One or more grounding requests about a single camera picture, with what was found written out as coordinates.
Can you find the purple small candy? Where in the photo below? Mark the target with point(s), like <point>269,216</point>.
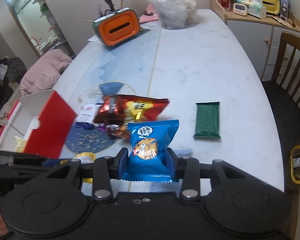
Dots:
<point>118,131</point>

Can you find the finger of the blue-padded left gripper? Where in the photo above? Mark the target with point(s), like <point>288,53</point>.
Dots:
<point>52,162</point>

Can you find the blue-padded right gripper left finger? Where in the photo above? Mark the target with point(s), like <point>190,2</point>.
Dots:
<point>102,171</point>

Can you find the white wet wipes pack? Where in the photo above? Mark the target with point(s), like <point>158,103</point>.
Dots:
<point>255,8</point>

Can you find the light blue cake packet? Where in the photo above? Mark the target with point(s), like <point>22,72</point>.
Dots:
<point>181,153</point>

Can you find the yellow snack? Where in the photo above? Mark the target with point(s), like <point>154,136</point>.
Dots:
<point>86,158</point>

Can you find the pink notebook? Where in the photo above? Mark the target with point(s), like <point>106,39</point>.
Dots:
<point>149,15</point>

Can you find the yellow tissue box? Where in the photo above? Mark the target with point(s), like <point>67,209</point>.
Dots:
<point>272,6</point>

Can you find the green snack packet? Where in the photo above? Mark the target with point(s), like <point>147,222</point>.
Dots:
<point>207,120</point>

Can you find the blue cookie packet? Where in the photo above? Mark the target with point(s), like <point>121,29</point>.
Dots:
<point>147,160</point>

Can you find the white wooden cabinet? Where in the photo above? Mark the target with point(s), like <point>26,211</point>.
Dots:
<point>260,39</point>

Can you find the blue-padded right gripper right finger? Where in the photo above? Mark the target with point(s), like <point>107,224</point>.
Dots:
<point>191,171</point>

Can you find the cream pastry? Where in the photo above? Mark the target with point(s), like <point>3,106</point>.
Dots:
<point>20,146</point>

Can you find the white small snack packet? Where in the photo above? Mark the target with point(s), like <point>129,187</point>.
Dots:
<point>87,113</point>

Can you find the clear plastic bag of snacks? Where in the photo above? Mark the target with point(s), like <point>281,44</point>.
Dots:
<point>176,14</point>

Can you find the dark red foil snack bag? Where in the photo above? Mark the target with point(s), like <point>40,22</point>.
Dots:
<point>113,110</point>

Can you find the red Wangwang snack bag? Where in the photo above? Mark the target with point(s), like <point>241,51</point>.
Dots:
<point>142,109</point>

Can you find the red cardboard box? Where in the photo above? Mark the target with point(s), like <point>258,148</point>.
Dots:
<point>43,120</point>

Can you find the wooden chair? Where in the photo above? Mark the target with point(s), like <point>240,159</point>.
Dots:
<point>283,91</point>

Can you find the pink jacket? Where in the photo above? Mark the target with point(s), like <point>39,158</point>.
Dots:
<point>45,72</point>

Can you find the pink white kitchen timer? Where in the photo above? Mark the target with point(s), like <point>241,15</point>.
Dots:
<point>240,9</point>

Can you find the orange green tissue box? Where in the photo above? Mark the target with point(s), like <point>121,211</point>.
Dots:
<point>117,27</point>

